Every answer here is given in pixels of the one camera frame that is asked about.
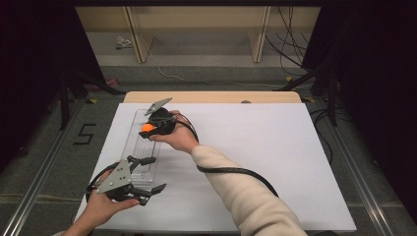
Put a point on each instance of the orange ball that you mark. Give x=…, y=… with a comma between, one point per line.
x=147, y=128

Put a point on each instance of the beige wooden cabinet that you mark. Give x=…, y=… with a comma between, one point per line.
x=196, y=18

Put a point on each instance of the person's left hand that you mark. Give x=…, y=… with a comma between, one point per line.
x=98, y=208

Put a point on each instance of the pink cloth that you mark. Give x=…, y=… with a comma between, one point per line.
x=111, y=82

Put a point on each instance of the metal floor rail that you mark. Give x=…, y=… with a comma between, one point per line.
x=32, y=190
x=365, y=196

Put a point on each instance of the black curtain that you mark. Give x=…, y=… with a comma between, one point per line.
x=377, y=82
x=29, y=65

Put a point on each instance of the person's right hand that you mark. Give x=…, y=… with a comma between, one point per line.
x=180, y=137

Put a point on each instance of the crumpled white paper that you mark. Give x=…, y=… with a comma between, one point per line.
x=123, y=42

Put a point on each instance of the black metal stand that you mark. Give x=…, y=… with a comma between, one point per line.
x=64, y=105
x=332, y=98

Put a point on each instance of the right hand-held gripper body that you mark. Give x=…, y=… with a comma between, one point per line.
x=164, y=121

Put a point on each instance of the yellow tape piece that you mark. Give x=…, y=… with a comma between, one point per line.
x=308, y=99

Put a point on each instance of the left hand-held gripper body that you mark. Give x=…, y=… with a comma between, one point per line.
x=115, y=177

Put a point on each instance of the clear plastic container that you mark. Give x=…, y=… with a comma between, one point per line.
x=144, y=150

